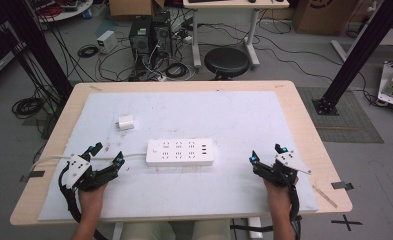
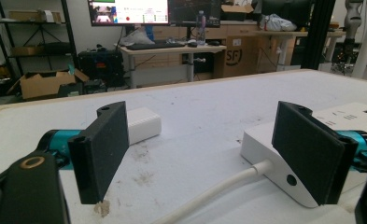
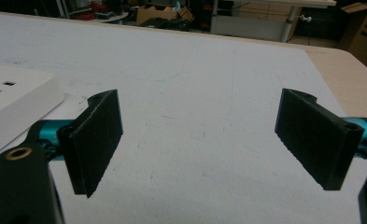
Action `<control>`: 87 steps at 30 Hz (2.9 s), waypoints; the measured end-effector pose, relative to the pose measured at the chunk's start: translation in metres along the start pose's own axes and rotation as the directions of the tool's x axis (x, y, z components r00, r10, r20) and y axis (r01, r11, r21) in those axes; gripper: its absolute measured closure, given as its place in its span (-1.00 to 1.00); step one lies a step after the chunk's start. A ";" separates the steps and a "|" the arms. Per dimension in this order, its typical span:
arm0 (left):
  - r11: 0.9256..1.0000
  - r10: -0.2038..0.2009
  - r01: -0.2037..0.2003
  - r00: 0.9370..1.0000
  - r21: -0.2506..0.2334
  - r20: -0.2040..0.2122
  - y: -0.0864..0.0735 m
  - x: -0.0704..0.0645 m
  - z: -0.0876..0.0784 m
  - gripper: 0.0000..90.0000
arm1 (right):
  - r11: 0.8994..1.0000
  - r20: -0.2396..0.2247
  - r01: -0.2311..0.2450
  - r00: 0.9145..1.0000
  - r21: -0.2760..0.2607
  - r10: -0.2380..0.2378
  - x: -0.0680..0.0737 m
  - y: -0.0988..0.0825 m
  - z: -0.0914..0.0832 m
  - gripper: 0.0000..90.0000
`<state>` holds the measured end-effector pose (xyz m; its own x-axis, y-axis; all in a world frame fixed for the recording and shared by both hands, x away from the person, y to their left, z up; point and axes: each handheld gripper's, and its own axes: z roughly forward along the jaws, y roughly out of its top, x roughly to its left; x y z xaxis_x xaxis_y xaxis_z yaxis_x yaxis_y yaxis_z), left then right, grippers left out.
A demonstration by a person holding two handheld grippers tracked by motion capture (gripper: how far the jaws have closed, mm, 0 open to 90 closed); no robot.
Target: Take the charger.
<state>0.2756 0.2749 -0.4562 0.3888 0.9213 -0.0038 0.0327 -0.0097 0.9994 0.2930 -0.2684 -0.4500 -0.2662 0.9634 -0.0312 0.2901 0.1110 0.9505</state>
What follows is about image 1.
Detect white power supply box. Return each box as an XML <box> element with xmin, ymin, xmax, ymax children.
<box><xmin>96</xmin><ymin>30</ymin><xmax>119</xmax><ymax>55</ymax></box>

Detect grey floor mat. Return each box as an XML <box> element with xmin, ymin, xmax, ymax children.
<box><xmin>296</xmin><ymin>86</ymin><xmax>385</xmax><ymax>145</ymax></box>

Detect white table leg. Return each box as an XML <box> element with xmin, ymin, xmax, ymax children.
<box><xmin>111</xmin><ymin>222</ymin><xmax>124</xmax><ymax>240</ymax></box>
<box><xmin>248</xmin><ymin>216</ymin><xmax>264</xmax><ymax>240</ymax></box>

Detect black metal stand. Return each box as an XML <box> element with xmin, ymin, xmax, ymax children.
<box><xmin>311</xmin><ymin>0</ymin><xmax>393</xmax><ymax>117</ymax></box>
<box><xmin>3</xmin><ymin>0</ymin><xmax>74</xmax><ymax>100</ymax></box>

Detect black round stool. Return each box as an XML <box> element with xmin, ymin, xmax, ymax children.
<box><xmin>203</xmin><ymin>46</ymin><xmax>251</xmax><ymax>81</ymax></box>

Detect white foam mat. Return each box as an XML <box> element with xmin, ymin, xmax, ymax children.
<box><xmin>37</xmin><ymin>90</ymin><xmax>320</xmax><ymax>222</ymax></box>

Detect round white table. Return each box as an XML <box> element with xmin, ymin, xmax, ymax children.
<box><xmin>30</xmin><ymin>0</ymin><xmax>94</xmax><ymax>24</ymax></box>

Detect white power strip cable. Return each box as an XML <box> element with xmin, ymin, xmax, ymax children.
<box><xmin>29</xmin><ymin>152</ymin><xmax>149</xmax><ymax>173</ymax></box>

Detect small cardboard box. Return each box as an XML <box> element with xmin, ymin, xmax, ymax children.
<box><xmin>108</xmin><ymin>0</ymin><xmax>165</xmax><ymax>18</ymax></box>

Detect black tape cross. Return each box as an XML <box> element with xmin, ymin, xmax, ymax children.
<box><xmin>330</xmin><ymin>214</ymin><xmax>364</xmax><ymax>232</ymax></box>

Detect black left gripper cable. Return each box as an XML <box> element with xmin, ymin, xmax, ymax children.
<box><xmin>57</xmin><ymin>162</ymin><xmax>109</xmax><ymax>240</ymax></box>

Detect person's left hand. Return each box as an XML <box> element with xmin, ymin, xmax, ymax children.
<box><xmin>77</xmin><ymin>181</ymin><xmax>109</xmax><ymax>216</ymax></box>

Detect black tape strip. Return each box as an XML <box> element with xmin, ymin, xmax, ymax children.
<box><xmin>330</xmin><ymin>181</ymin><xmax>355</xmax><ymax>191</ymax></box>
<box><xmin>19</xmin><ymin>170</ymin><xmax>46</xmax><ymax>183</ymax></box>

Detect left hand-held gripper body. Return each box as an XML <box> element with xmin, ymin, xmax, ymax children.
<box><xmin>65</xmin><ymin>153</ymin><xmax>121</xmax><ymax>193</ymax></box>

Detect white desk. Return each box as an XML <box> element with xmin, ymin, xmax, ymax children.
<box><xmin>182</xmin><ymin>0</ymin><xmax>291</xmax><ymax>70</ymax></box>

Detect black cable coil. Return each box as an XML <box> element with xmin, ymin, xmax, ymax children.
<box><xmin>11</xmin><ymin>96</ymin><xmax>46</xmax><ymax>120</ymax></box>
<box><xmin>164</xmin><ymin>62</ymin><xmax>189</xmax><ymax>80</ymax></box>
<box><xmin>77</xmin><ymin>44</ymin><xmax>100</xmax><ymax>59</ymax></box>

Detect thin wooden stick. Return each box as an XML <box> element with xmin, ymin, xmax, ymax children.
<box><xmin>311</xmin><ymin>184</ymin><xmax>339</xmax><ymax>209</ymax></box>

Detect large cardboard box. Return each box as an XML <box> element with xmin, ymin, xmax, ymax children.
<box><xmin>293</xmin><ymin>0</ymin><xmax>359</xmax><ymax>37</ymax></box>

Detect person's right hand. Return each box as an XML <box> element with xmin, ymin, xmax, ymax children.
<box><xmin>263</xmin><ymin>177</ymin><xmax>299</xmax><ymax>215</ymax></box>

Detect black computer tower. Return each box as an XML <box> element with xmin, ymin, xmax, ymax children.
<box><xmin>150</xmin><ymin>10</ymin><xmax>174</xmax><ymax>60</ymax></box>
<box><xmin>128</xmin><ymin>15</ymin><xmax>153</xmax><ymax>66</ymax></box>

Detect person's legs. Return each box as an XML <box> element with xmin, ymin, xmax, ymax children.
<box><xmin>119</xmin><ymin>219</ymin><xmax>232</xmax><ymax>240</ymax></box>

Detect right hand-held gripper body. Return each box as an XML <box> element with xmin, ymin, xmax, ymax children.
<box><xmin>254</xmin><ymin>150</ymin><xmax>313</xmax><ymax>188</ymax></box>

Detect white charger adapter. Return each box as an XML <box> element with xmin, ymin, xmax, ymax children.
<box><xmin>114</xmin><ymin>114</ymin><xmax>136</xmax><ymax>132</ymax></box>

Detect white power strip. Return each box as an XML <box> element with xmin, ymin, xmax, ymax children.
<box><xmin>145</xmin><ymin>138</ymin><xmax>215</xmax><ymax>168</ymax></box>

